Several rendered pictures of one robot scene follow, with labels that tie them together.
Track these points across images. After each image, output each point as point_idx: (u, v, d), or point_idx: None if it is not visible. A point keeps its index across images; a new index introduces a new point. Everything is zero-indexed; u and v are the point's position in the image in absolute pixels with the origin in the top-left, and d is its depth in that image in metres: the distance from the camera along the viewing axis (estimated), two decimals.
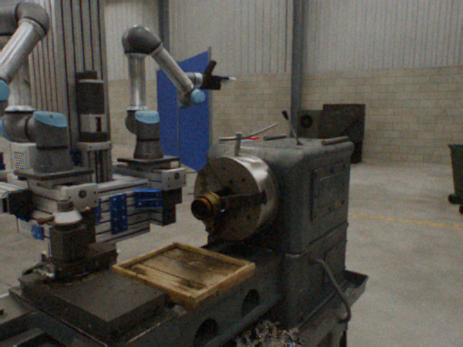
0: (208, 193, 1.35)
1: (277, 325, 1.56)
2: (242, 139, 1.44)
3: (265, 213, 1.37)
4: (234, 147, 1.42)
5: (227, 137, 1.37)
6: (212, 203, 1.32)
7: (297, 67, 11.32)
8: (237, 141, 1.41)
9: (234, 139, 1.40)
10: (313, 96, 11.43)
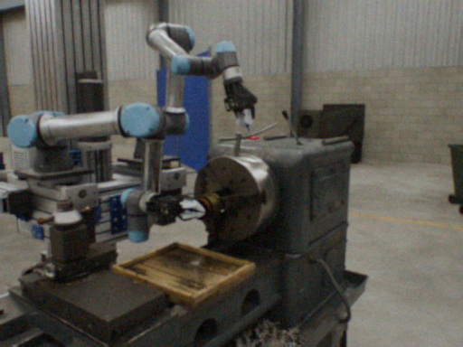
0: (208, 193, 1.35)
1: (277, 325, 1.56)
2: (242, 139, 1.44)
3: (265, 213, 1.37)
4: (234, 147, 1.42)
5: (227, 137, 1.37)
6: (212, 203, 1.32)
7: (297, 67, 11.32)
8: (237, 141, 1.41)
9: (234, 139, 1.40)
10: (313, 96, 11.43)
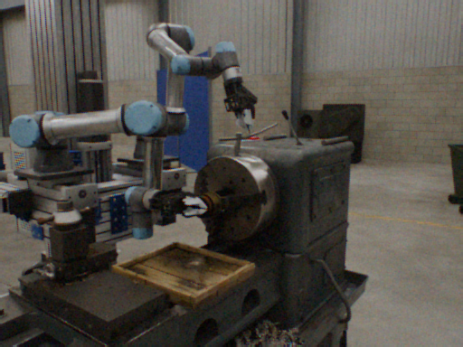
0: (210, 192, 1.35)
1: (277, 325, 1.56)
2: (242, 139, 1.44)
3: (265, 213, 1.37)
4: (234, 147, 1.42)
5: (227, 137, 1.37)
6: (213, 201, 1.32)
7: (297, 67, 11.32)
8: (237, 141, 1.41)
9: (234, 139, 1.40)
10: (313, 96, 11.43)
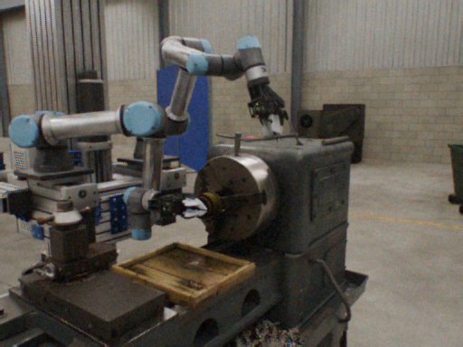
0: (209, 192, 1.35)
1: (277, 325, 1.56)
2: (242, 140, 1.41)
3: (265, 213, 1.37)
4: (235, 146, 1.44)
5: (223, 134, 1.45)
6: (212, 201, 1.32)
7: (297, 67, 11.32)
8: (234, 140, 1.42)
9: (231, 137, 1.43)
10: (313, 96, 11.43)
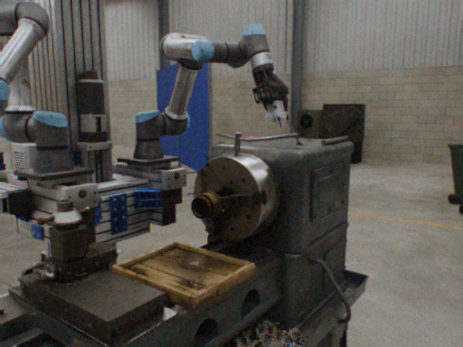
0: (209, 192, 1.35)
1: (277, 325, 1.56)
2: (242, 140, 1.41)
3: (265, 213, 1.37)
4: (235, 146, 1.44)
5: (223, 134, 1.45)
6: (212, 201, 1.32)
7: (297, 67, 11.32)
8: (234, 140, 1.42)
9: (231, 137, 1.43)
10: (313, 96, 11.43)
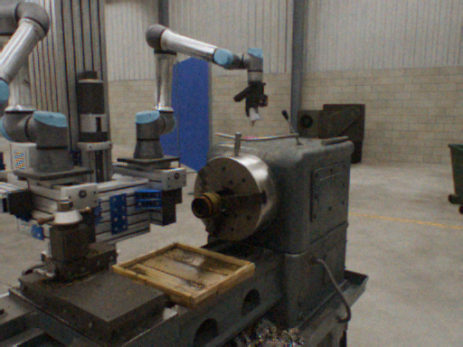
0: (209, 192, 1.35)
1: (277, 325, 1.56)
2: (242, 140, 1.41)
3: (265, 213, 1.37)
4: (235, 146, 1.44)
5: (223, 134, 1.45)
6: (212, 201, 1.32)
7: (297, 67, 11.32)
8: (234, 140, 1.42)
9: (231, 137, 1.43)
10: (313, 96, 11.43)
